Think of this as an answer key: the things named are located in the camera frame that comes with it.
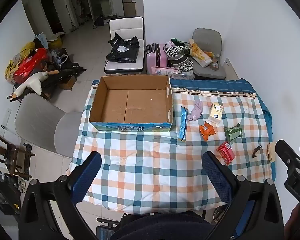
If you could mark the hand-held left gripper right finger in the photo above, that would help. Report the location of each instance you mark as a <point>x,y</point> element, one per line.
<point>216,177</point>

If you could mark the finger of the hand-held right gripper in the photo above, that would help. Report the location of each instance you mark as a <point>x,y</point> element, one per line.
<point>286,152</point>

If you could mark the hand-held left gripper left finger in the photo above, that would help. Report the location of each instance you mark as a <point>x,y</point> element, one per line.
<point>87,177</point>

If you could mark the red packet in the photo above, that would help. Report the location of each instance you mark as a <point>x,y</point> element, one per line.
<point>226,153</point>

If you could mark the orange packet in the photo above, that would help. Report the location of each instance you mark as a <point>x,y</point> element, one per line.
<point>207,131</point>

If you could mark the green packet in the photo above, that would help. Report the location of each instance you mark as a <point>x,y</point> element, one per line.
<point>233,132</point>

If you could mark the yellow white tissue pack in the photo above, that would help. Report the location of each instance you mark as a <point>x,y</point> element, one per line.
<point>215,113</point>

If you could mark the long blue packet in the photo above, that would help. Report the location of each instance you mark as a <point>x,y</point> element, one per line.
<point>183,122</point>

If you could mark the purple sock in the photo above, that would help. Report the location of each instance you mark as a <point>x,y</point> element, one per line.
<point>196,110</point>

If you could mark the beige blanket label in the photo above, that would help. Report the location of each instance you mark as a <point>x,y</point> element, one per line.
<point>272,152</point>

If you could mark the black clip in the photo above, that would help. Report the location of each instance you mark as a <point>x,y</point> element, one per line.
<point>257,150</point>

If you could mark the plaid blanket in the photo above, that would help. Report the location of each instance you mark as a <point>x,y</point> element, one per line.
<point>152,160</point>

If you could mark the person's dark clothing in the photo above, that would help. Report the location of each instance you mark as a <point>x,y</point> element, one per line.
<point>162,226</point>

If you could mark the light grey shell chair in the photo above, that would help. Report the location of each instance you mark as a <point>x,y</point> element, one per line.
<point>40,120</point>

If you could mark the dark wooden rack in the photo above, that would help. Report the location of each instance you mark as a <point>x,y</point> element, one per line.
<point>12,155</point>

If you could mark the small cardboard box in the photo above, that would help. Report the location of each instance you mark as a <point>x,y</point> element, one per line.
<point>68,83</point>

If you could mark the pile of clothes and bags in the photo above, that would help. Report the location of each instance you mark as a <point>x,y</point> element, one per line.
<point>65,73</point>

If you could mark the white goose plush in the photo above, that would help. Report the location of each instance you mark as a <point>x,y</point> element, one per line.
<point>32,83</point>

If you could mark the tape roll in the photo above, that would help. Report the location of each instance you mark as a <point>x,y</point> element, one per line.
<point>215,67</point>

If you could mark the pink floral pillow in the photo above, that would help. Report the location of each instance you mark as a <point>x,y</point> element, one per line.
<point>165,71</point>

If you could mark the dark striped bag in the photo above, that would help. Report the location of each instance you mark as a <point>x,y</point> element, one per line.
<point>182,63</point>

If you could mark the white yellow snack bag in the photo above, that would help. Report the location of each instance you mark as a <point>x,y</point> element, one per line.
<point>200,55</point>

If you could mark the red plastic bag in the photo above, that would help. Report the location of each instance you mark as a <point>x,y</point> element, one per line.
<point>30,65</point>

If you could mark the black plastic bag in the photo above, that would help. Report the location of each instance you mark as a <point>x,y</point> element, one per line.
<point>122,55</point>

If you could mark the pink suitcase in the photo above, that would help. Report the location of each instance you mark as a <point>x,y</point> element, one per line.
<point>156,60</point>

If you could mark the yellow cloth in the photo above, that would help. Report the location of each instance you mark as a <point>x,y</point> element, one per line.
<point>11,67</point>

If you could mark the black white patterned bag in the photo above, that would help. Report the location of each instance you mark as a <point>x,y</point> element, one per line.
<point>175,50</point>

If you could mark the yellow bin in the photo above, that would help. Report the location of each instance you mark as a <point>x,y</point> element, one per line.
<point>55,42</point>

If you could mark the grey padded chair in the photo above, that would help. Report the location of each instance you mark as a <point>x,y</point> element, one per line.
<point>207,37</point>

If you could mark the dark green cloth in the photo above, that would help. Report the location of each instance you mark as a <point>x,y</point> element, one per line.
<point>176,40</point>

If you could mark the light blue cloth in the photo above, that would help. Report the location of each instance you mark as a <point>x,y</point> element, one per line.
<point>42,40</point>

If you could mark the black backpack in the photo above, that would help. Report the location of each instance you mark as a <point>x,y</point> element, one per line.
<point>98,21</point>

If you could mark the white padded chair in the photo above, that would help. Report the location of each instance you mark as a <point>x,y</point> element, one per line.
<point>126,25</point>

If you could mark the white appliance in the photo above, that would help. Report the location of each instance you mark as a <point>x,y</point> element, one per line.
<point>138,5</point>

